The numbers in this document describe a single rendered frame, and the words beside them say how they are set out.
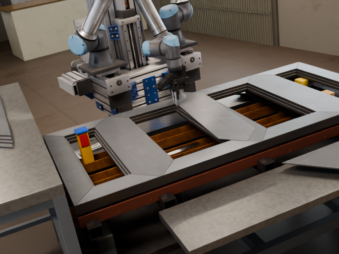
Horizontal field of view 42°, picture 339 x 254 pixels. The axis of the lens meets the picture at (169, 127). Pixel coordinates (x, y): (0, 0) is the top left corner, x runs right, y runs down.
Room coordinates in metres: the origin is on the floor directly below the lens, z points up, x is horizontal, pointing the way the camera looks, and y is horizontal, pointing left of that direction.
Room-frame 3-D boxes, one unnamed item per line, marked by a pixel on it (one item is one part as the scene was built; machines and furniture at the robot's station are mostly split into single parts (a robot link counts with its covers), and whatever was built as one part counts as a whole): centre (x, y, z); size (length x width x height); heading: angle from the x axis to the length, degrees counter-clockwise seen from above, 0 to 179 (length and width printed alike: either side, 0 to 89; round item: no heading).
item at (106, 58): (2.51, 0.33, 1.09); 0.15 x 0.15 x 0.10
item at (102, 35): (2.51, 0.33, 1.20); 0.13 x 0.12 x 0.14; 152
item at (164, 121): (2.49, -0.24, 0.66); 1.30 x 0.20 x 0.03; 110
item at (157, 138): (2.15, -0.16, 0.70); 1.66 x 0.08 x 0.05; 110
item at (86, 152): (1.93, 0.42, 0.78); 0.05 x 0.05 x 0.19; 20
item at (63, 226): (1.75, 0.58, 0.50); 1.30 x 0.04 x 1.01; 20
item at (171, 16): (2.76, -0.11, 1.20); 0.13 x 0.12 x 0.14; 144
